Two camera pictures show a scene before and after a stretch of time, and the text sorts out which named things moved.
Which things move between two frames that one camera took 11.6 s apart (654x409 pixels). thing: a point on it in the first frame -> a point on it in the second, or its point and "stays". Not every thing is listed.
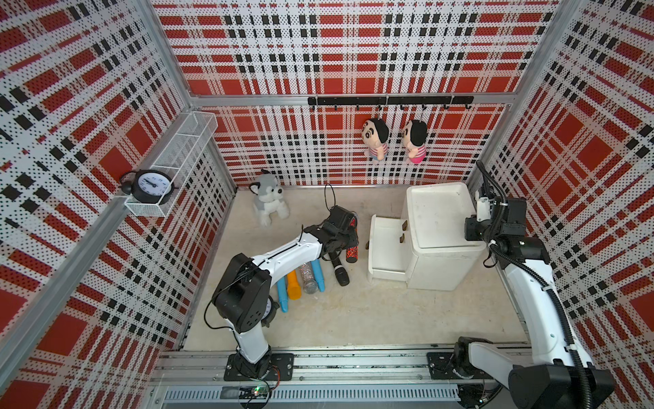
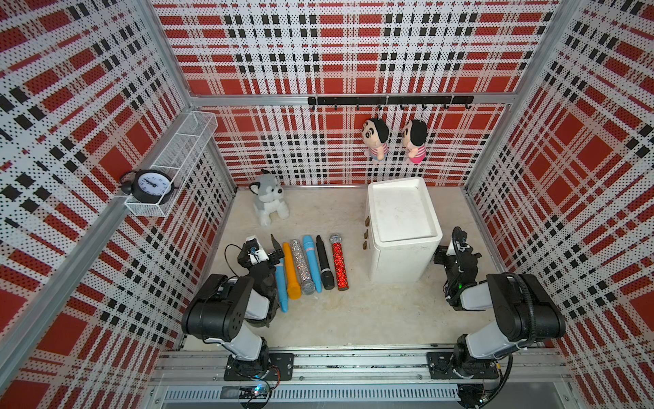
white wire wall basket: [180, 157] stays
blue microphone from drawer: [318, 273] stays
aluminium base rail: [324, 377] stays
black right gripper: [471, 233] -> [441, 253]
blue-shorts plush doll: [375, 134] stays
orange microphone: [295, 290] stays
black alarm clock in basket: [148, 186] stays
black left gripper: [352, 237] -> [274, 256]
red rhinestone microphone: [352, 254] -> [341, 272]
